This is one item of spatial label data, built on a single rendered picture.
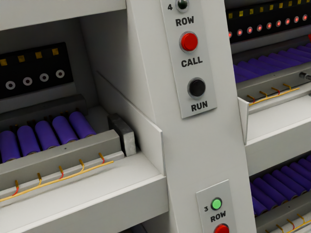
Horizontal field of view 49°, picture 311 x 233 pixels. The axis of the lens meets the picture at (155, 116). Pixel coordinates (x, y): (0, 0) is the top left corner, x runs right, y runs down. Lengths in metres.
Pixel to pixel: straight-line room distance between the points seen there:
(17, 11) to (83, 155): 0.15
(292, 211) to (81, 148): 0.34
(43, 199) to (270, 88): 0.32
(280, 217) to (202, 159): 0.23
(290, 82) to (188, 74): 0.22
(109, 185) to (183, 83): 0.12
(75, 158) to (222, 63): 0.17
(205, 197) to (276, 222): 0.20
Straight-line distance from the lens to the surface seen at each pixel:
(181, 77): 0.32
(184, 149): 0.33
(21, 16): 0.29
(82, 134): 0.38
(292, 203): 0.57
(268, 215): 0.54
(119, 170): 0.34
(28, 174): 0.35
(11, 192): 0.35
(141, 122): 0.34
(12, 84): 0.45
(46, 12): 0.29
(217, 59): 0.34
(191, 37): 0.32
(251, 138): 0.38
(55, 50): 0.45
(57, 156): 0.34
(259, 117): 0.43
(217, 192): 0.36
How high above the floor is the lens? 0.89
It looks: 14 degrees down
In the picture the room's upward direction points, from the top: 12 degrees counter-clockwise
